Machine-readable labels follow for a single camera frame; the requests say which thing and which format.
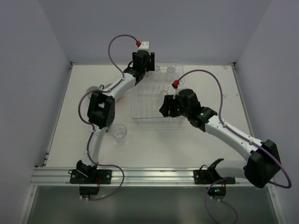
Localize light blue textured mug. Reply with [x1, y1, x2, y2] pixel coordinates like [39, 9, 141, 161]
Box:
[86, 84, 105, 98]

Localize large clear glass tumbler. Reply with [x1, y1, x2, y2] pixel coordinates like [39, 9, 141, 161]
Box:
[109, 124, 128, 144]

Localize beige and brown ceramic cup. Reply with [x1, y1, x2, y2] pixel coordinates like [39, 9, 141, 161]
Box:
[144, 71, 153, 77]

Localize small clear glass cup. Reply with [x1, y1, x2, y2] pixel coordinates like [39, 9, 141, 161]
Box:
[159, 90, 168, 100]

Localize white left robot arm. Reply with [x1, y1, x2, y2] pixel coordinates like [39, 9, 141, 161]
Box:
[76, 50, 155, 180]

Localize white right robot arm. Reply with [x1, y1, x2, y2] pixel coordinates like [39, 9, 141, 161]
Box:
[159, 89, 280, 188]

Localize clear glass back left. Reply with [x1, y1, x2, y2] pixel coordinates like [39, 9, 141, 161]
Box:
[152, 65, 161, 82]

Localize clear glass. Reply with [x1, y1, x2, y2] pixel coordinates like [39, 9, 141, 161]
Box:
[152, 65, 161, 82]
[165, 66, 175, 81]

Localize clear glass back right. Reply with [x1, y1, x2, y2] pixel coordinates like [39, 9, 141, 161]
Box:
[165, 66, 175, 81]

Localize black right controller box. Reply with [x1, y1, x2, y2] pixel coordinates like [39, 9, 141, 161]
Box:
[207, 187, 227, 200]

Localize black controller box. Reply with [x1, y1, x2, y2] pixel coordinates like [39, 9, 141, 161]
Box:
[79, 186, 100, 199]
[207, 187, 227, 200]

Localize black left controller box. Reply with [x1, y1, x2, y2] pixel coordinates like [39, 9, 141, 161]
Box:
[79, 186, 100, 199]

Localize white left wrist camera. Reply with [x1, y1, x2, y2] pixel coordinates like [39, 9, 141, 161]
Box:
[138, 41, 150, 51]

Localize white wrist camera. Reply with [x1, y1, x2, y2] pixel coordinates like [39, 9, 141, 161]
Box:
[172, 80, 187, 95]
[138, 41, 150, 51]

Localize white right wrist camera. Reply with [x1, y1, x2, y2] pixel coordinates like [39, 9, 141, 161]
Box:
[172, 80, 187, 95]

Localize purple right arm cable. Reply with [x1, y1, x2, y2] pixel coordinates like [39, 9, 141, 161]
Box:
[171, 69, 292, 224]

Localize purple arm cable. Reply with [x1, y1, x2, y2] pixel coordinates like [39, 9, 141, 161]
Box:
[78, 34, 142, 201]
[171, 69, 292, 224]

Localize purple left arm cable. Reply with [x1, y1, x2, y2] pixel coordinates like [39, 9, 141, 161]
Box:
[78, 34, 142, 201]

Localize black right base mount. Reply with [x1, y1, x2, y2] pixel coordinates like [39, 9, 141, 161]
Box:
[192, 158, 224, 185]

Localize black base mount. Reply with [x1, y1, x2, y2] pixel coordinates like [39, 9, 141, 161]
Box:
[192, 158, 224, 185]
[68, 161, 112, 184]

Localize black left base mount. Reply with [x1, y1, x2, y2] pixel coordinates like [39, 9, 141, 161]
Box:
[68, 161, 112, 184]

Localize aluminium mounting rail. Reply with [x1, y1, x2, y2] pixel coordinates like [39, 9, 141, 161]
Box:
[32, 167, 276, 187]

